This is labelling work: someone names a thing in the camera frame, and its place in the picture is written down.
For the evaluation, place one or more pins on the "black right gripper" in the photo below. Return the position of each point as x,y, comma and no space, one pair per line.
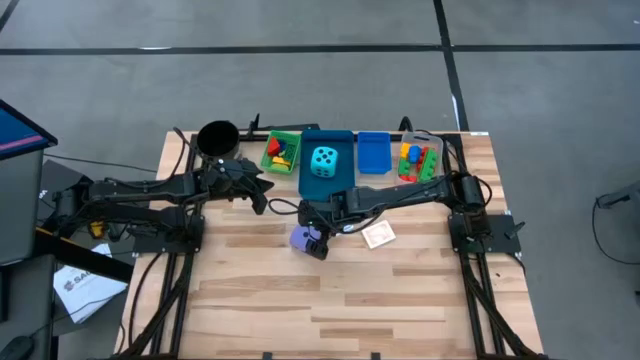
332,210

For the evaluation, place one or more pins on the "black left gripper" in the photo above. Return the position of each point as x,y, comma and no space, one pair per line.
227,180

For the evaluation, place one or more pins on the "purple foam die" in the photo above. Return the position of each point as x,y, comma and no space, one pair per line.
300,239

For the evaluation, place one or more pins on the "lime green brick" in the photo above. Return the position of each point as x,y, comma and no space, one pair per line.
280,167

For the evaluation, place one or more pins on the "yellow brick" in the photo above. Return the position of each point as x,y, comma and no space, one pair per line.
281,160

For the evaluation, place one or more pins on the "red sloped brick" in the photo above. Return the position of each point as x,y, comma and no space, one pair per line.
273,146

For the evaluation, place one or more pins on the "blue brick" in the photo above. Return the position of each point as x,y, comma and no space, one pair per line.
282,147

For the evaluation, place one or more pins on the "orange-backed card deck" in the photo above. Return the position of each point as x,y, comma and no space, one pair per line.
379,235

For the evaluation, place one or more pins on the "cyan foam die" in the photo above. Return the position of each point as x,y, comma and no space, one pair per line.
324,161

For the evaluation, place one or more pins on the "red studded toy block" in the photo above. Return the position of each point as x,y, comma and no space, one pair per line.
407,178
424,155

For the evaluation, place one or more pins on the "green two-stud block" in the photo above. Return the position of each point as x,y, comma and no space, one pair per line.
404,167

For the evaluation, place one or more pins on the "yellow block with peg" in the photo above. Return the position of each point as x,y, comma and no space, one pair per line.
405,150

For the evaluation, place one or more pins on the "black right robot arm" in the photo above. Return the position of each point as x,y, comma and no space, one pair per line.
400,195

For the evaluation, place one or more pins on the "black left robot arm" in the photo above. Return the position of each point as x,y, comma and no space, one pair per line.
145,190

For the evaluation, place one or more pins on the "green mesh basket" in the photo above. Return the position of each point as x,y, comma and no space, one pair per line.
294,145

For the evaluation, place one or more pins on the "black table clamp with bar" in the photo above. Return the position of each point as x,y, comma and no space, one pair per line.
255,125

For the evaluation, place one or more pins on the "large teal tray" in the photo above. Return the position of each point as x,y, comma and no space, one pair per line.
312,187

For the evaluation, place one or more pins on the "black cup with monster face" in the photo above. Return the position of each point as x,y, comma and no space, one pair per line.
217,139

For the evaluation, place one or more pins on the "small blue bin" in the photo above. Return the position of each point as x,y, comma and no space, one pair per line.
375,152

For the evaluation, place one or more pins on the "clear plastic bin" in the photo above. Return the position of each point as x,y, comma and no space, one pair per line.
440,145

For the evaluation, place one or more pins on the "yellow connector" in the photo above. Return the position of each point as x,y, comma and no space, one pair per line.
96,229

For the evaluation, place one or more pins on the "black desk bar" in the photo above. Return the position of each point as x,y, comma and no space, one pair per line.
90,262

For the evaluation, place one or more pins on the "black case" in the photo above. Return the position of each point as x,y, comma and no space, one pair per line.
55,177

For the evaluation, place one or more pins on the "white printed paper bag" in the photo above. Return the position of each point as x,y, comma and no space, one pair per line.
85,295

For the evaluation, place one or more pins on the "grey monitor with blue screen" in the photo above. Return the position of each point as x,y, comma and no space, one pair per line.
20,200

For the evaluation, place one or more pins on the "black desk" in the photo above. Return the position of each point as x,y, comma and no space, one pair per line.
30,300

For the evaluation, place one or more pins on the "black computer mouse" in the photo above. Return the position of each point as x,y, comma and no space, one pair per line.
15,349

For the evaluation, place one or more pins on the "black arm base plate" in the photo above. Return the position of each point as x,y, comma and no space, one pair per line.
150,245
500,245

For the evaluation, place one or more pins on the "black aluminium table frame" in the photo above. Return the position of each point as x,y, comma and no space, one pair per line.
473,310

